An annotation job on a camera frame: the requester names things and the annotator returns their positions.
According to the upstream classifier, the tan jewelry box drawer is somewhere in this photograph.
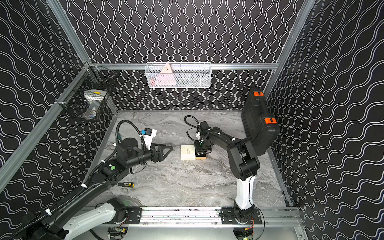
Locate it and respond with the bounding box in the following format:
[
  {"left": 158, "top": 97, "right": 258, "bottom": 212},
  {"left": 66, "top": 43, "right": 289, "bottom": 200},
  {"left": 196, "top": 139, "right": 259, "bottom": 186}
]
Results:
[{"left": 196, "top": 153, "right": 207, "bottom": 160}]

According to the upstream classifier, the white jewelry box sleeve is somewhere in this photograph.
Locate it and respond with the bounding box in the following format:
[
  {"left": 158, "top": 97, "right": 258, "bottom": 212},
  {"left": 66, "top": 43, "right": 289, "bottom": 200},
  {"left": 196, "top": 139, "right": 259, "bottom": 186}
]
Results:
[{"left": 181, "top": 145, "right": 196, "bottom": 161}]

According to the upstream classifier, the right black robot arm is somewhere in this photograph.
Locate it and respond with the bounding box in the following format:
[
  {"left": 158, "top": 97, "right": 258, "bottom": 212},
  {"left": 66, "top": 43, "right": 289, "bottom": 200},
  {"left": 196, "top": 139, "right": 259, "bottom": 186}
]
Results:
[{"left": 184, "top": 115, "right": 260, "bottom": 224}]

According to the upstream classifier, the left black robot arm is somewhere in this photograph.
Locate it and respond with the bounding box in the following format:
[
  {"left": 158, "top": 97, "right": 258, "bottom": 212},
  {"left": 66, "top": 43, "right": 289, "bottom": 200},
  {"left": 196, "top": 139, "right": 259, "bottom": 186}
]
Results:
[{"left": 9, "top": 120, "right": 174, "bottom": 240}]

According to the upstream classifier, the yellow black screwdriver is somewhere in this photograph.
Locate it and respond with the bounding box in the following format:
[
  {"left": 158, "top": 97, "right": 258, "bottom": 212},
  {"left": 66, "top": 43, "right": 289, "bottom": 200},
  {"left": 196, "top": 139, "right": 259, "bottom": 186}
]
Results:
[{"left": 118, "top": 182, "right": 135, "bottom": 188}]

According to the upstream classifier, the black plastic tool case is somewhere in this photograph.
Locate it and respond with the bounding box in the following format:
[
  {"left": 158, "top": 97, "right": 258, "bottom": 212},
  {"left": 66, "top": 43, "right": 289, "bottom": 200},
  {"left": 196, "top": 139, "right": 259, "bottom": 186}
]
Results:
[{"left": 241, "top": 88, "right": 280, "bottom": 156}]

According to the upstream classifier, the pink triangular card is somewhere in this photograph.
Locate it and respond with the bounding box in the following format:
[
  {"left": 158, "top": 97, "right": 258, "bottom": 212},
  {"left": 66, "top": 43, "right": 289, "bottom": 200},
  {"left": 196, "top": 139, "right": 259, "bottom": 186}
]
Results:
[{"left": 155, "top": 63, "right": 177, "bottom": 87}]

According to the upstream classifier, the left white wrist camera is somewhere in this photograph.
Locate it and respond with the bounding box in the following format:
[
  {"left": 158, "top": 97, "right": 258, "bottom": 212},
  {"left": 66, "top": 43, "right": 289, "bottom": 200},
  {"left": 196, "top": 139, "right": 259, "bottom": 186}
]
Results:
[{"left": 141, "top": 128, "right": 157, "bottom": 149}]

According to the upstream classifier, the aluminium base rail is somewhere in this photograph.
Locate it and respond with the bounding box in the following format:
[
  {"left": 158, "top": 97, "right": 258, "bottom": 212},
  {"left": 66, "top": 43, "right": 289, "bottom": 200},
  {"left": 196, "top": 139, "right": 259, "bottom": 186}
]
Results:
[{"left": 64, "top": 206, "right": 304, "bottom": 227}]

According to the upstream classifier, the white wire wall basket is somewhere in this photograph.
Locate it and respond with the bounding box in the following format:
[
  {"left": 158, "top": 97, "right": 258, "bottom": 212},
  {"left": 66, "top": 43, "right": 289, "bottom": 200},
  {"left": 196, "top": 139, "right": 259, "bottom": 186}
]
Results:
[{"left": 145, "top": 62, "right": 212, "bottom": 89}]

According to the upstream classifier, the black wire mesh basket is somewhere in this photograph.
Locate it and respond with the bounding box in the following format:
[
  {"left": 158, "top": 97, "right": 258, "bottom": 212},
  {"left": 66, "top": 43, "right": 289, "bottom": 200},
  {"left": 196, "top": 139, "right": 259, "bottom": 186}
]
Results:
[{"left": 58, "top": 66, "right": 118, "bottom": 122}]

